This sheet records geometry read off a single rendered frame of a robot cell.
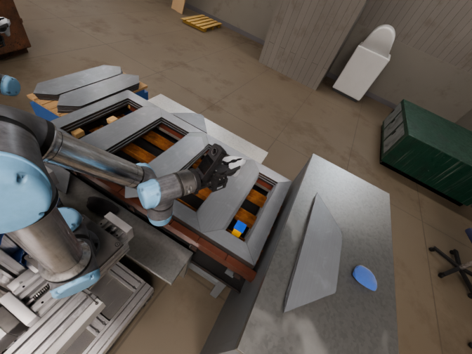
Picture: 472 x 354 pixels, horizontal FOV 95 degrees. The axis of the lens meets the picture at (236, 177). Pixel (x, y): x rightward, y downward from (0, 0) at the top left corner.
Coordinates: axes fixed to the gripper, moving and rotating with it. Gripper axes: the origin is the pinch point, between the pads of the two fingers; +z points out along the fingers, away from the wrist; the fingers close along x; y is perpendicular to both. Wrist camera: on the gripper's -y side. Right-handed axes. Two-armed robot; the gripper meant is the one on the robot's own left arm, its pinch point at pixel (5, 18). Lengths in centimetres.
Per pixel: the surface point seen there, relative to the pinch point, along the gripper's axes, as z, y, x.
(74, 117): 14, 58, 13
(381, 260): -61, 13, 202
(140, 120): 28, 53, 51
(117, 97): 49, 56, 27
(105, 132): 7, 55, 36
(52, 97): 35, 66, -13
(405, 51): 472, -42, 496
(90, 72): 77, 62, -6
